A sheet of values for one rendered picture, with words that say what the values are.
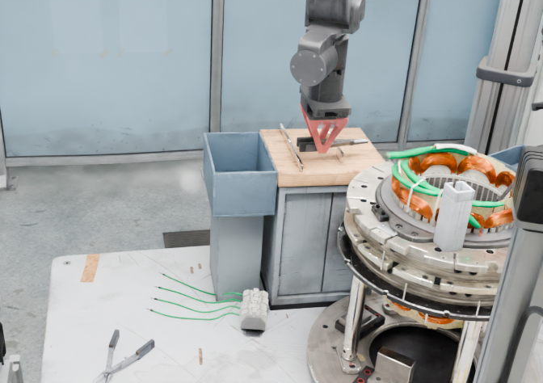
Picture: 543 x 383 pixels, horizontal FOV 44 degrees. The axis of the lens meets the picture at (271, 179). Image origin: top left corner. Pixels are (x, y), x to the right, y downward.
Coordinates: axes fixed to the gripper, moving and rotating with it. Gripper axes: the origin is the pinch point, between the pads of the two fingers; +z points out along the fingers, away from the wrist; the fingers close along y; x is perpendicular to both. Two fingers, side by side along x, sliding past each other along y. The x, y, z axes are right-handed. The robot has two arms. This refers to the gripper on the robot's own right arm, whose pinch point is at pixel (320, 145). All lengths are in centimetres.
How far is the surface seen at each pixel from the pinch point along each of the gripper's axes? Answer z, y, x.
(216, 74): 66, -198, 8
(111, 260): 31, -13, -37
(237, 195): 6.5, 4.4, -15.1
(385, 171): -0.5, 11.3, 7.9
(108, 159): 106, -193, -44
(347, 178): 3.7, 5.6, 3.6
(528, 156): -34, 66, -7
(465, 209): -7.9, 34.2, 9.5
